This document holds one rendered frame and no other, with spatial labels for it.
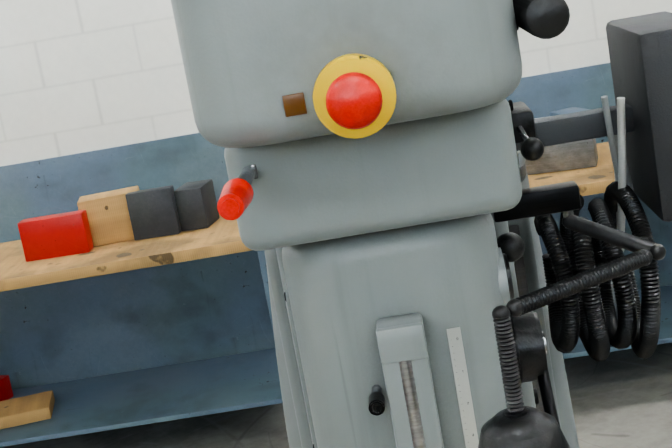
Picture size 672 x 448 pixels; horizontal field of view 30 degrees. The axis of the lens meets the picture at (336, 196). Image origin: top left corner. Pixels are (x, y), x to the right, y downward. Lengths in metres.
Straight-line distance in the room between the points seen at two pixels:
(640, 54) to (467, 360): 0.43
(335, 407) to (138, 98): 4.40
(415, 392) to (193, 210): 3.96
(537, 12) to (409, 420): 0.36
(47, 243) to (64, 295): 0.69
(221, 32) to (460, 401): 0.40
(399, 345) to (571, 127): 0.48
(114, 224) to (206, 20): 4.15
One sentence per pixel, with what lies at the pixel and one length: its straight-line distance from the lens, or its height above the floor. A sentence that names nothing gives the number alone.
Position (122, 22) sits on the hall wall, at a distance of 5.45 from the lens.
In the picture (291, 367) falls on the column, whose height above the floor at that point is 1.36.
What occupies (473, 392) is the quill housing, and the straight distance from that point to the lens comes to 1.12.
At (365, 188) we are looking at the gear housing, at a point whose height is 1.67.
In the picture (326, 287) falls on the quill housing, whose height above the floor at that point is 1.58.
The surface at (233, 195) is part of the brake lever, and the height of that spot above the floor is 1.71.
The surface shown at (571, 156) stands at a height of 0.93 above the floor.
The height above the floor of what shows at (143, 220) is 0.96.
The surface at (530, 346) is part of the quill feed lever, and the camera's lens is 1.22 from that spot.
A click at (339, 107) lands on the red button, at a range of 0.88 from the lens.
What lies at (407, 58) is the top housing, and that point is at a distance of 0.92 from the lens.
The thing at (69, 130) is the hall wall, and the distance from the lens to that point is 5.55.
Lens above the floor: 1.87
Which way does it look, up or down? 11 degrees down
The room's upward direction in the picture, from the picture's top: 10 degrees counter-clockwise
